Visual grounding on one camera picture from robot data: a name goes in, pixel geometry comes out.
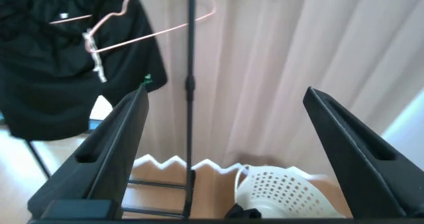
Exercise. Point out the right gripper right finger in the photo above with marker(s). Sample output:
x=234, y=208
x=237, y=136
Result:
x=348, y=171

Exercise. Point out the pink clothes hanger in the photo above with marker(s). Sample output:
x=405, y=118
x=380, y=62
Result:
x=149, y=35
x=71, y=19

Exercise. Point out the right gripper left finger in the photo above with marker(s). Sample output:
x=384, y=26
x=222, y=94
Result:
x=109, y=171

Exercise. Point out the black garment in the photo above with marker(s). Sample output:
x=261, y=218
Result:
x=243, y=213

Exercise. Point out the black shorts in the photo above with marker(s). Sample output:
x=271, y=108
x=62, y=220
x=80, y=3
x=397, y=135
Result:
x=43, y=85

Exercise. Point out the beige curtain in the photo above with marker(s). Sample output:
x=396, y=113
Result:
x=265, y=68

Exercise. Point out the white laundry basket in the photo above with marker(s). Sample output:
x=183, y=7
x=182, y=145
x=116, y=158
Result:
x=285, y=191

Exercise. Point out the black clothes rack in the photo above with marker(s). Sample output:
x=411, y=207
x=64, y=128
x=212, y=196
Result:
x=190, y=85

